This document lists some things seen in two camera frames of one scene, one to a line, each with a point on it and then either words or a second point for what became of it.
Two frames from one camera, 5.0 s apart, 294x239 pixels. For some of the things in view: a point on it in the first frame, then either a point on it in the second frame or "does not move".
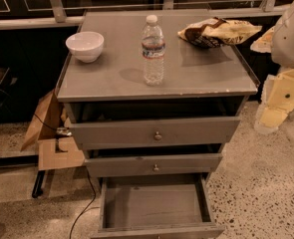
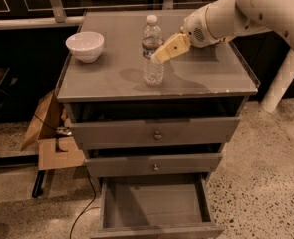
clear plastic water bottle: [152, 52] does not move
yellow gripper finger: [282, 92] -> [194, 30]
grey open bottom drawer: [157, 206] does not move
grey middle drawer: [147, 165] does not move
